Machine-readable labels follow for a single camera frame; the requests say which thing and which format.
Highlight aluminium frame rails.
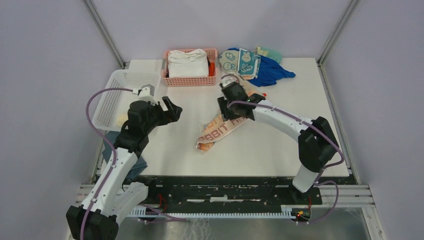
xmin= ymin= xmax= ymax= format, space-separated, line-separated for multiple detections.
xmin=66 ymin=183 xmax=388 ymax=240

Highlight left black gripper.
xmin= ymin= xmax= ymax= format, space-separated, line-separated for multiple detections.
xmin=143 ymin=96 xmax=182 ymax=134

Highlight yellow duck towel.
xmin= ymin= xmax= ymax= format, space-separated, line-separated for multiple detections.
xmin=115 ymin=114 xmax=128 ymax=128

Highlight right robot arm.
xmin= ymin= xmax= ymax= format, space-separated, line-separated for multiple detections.
xmin=217 ymin=81 xmax=343 ymax=204

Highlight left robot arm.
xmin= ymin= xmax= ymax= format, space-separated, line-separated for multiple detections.
xmin=66 ymin=96 xmax=183 ymax=240

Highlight white folded towel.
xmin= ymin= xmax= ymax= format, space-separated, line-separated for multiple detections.
xmin=167 ymin=48 xmax=209 ymax=78

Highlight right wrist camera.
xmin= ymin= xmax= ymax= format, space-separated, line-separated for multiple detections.
xmin=220 ymin=79 xmax=238 ymax=89

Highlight teal green towel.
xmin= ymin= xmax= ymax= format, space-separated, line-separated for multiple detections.
xmin=254 ymin=46 xmax=283 ymax=63

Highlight white cable duct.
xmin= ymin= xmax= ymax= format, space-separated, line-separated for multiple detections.
xmin=127 ymin=206 xmax=296 ymax=220

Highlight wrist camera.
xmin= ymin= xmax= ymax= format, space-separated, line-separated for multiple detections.
xmin=220 ymin=79 xmax=238 ymax=89
xmin=132 ymin=84 xmax=158 ymax=106

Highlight white plastic basket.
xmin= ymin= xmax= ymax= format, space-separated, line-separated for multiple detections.
xmin=91 ymin=69 xmax=167 ymax=132

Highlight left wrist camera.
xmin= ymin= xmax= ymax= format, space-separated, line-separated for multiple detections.
xmin=132 ymin=84 xmax=158 ymax=106

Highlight rabbit print towel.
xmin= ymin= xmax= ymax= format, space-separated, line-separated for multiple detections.
xmin=196 ymin=111 xmax=247 ymax=152

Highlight orange towel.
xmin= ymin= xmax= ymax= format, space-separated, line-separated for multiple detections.
xmin=208 ymin=61 xmax=215 ymax=77

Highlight grey blue towel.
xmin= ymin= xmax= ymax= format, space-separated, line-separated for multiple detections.
xmin=102 ymin=131 xmax=148 ymax=179

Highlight pink plastic basket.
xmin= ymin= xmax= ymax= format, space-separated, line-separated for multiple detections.
xmin=161 ymin=48 xmax=219 ymax=87

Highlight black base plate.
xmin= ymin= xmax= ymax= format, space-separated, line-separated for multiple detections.
xmin=118 ymin=175 xmax=356 ymax=214

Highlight blue bunny pattern towel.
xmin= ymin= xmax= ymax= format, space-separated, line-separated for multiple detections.
xmin=218 ymin=48 xmax=261 ymax=80

